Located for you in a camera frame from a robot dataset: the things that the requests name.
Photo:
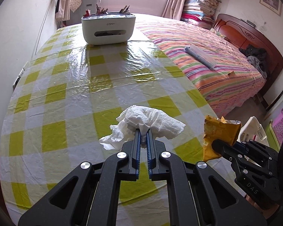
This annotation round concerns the white appliance with dotted cloth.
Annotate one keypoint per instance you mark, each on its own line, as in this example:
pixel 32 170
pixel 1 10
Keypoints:
pixel 85 0

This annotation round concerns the grey garment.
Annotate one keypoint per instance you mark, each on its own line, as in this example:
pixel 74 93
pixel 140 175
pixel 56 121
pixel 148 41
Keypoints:
pixel 257 64

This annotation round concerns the framed wall picture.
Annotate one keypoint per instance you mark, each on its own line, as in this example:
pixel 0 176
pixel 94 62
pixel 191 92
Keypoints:
pixel 270 0

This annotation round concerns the white tissue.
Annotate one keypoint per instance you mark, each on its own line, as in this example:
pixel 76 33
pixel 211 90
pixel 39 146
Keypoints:
pixel 151 120

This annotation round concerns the yellow foil wrapper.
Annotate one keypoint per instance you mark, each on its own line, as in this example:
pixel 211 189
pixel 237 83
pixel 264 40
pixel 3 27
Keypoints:
pixel 224 131

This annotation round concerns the green plastic basket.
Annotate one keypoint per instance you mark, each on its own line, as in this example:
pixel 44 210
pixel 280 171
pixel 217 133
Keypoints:
pixel 272 136

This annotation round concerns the bed with striped sheet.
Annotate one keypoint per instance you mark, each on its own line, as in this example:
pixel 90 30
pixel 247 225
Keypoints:
pixel 214 58

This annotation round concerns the white wall socket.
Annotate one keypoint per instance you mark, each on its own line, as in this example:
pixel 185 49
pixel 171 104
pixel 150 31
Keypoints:
pixel 18 78

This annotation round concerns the white plastic bin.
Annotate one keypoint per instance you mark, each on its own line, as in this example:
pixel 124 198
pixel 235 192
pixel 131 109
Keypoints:
pixel 252 128

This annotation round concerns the hanging white robe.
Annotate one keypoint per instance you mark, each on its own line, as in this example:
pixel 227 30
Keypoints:
pixel 63 2

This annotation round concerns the white desktop organizer box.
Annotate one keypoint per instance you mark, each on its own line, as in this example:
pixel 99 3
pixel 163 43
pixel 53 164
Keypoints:
pixel 106 26

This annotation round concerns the pink plastic basket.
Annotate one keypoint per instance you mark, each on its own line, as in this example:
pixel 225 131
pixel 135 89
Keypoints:
pixel 279 127

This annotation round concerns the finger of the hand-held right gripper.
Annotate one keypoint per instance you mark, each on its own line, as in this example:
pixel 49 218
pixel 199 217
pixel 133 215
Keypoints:
pixel 226 150
pixel 259 150

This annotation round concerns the grey remote on bed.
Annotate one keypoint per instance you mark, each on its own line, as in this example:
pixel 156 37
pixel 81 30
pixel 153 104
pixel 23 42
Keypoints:
pixel 200 56

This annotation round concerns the wooden headboard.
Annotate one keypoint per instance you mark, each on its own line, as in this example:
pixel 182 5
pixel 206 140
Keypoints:
pixel 238 28

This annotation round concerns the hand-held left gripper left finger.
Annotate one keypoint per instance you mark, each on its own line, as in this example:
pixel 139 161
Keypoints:
pixel 136 155

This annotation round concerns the orange pencil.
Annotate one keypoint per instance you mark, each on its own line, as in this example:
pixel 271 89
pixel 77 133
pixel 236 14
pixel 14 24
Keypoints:
pixel 231 73

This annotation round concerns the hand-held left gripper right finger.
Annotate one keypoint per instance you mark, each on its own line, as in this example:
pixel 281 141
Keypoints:
pixel 149 155

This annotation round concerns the pink curtain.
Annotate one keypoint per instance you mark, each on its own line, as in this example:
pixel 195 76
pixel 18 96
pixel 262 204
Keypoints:
pixel 175 0

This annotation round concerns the stack of folded quilts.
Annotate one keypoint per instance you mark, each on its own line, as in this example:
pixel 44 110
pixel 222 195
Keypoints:
pixel 198 7

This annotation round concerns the yellow patterned packet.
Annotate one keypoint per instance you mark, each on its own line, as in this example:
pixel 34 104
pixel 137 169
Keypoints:
pixel 218 33

